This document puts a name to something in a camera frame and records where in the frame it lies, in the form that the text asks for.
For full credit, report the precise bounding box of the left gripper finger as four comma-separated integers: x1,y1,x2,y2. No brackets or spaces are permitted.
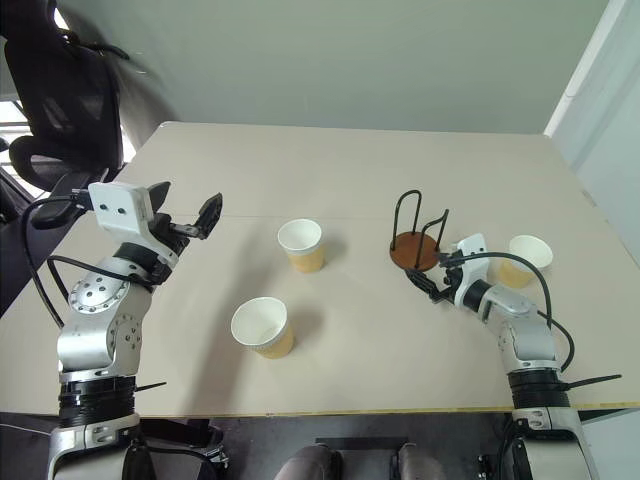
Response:
146,180,173,219
192,191,225,242

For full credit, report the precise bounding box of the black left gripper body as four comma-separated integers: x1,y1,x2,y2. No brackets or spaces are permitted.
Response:
151,213,199,257

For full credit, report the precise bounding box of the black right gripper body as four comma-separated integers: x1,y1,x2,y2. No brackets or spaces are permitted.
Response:
435,264,465,305

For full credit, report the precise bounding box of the tan ribbed paper cup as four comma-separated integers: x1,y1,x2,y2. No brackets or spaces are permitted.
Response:
230,296,296,361
496,234,555,290
277,218,327,275

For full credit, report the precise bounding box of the black office chair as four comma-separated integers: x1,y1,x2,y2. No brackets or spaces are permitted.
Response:
0,0,169,231

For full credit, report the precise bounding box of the dark grey rounded shape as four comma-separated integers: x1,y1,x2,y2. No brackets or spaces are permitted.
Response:
274,444,344,480
394,442,447,480

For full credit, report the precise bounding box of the black wire cup holder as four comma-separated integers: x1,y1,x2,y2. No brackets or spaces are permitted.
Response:
389,188,450,273

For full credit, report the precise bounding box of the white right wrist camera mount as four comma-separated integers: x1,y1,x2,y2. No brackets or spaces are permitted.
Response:
448,233,489,297

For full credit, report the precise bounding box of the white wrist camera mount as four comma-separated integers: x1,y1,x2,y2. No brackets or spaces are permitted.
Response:
88,182,177,265
448,233,489,297

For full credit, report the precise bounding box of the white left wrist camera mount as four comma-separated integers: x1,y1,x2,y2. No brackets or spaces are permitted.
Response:
88,182,177,265

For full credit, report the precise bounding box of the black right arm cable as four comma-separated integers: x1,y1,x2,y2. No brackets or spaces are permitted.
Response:
437,251,576,376

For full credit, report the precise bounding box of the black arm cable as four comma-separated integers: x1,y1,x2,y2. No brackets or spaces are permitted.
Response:
22,195,154,331
437,251,576,376

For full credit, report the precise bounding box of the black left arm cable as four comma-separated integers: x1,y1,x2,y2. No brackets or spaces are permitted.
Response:
22,195,154,331

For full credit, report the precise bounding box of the black frame under table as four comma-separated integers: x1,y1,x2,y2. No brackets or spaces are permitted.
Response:
122,418,232,480

